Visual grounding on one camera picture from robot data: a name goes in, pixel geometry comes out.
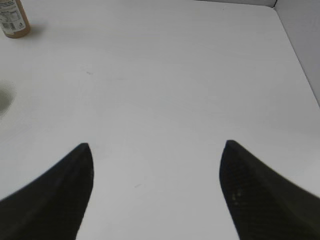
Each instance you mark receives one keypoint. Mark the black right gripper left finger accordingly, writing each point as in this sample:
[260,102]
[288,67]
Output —
[52,206]

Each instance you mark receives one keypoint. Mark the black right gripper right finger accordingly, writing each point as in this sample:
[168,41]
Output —
[263,204]

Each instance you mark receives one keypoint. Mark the orange juice bottle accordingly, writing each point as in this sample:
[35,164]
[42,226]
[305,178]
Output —
[13,19]

